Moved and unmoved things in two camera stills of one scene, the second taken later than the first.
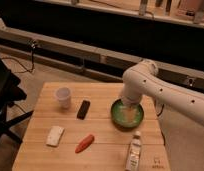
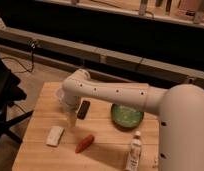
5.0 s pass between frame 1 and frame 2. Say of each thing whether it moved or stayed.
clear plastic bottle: stayed
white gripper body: moved
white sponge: stayed
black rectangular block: stayed
